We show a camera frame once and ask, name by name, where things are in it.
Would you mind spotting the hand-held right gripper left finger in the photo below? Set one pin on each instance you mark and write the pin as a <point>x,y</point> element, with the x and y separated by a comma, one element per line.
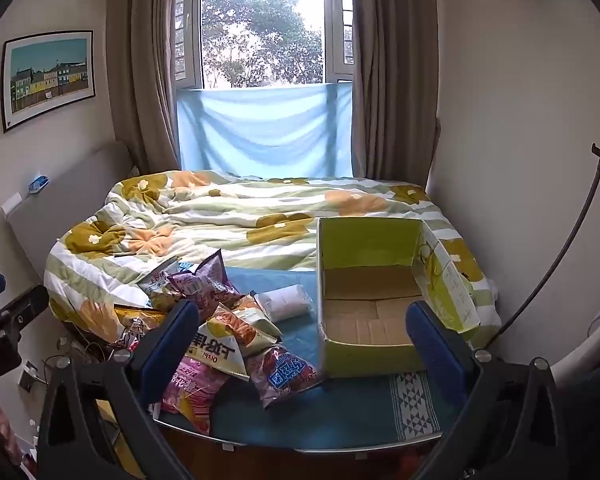
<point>172,350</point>

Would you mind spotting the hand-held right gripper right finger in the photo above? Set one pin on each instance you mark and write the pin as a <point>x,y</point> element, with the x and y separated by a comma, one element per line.
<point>432,350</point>

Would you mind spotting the green cardboard box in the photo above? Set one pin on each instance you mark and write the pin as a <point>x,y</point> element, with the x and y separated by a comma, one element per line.
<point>365,245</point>

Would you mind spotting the cream snack bag black lettering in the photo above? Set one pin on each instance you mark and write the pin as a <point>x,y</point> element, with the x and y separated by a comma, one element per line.
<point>215,355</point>

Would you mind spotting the yellow brown snack bag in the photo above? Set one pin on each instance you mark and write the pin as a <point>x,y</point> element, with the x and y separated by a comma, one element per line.
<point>140,317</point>

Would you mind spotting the silver snack bag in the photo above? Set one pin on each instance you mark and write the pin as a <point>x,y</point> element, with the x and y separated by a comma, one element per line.
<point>155,285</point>

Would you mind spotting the grey headboard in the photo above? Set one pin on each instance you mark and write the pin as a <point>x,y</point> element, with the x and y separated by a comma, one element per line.
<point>65,200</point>

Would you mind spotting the purple snack bag blue label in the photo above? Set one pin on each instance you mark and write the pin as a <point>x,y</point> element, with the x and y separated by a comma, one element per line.
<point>285,372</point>

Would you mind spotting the white wrapped roll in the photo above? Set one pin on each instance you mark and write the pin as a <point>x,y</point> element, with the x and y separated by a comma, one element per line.
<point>285,302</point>

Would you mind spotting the floral striped blanket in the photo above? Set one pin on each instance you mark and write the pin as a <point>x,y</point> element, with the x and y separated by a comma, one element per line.
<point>230,220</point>

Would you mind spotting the blue patterned mat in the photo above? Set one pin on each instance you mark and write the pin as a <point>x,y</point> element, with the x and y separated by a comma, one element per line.
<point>300,415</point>

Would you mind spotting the framed picture of houses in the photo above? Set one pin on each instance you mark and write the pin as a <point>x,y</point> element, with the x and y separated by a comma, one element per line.
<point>50,75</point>

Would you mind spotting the light blue window cloth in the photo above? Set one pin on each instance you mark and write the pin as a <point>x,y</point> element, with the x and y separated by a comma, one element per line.
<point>260,130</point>

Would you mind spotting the brown curtain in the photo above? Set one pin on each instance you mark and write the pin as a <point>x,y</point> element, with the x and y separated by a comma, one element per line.
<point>140,85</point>
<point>395,85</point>

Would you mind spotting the white framed window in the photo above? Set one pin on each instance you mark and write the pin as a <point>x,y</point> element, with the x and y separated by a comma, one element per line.
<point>260,25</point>

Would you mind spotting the wall power socket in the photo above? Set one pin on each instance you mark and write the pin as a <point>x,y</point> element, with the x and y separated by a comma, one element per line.
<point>28,375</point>

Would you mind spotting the white wall switch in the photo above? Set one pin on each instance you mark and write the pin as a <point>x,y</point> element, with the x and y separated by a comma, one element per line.
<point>11,204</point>

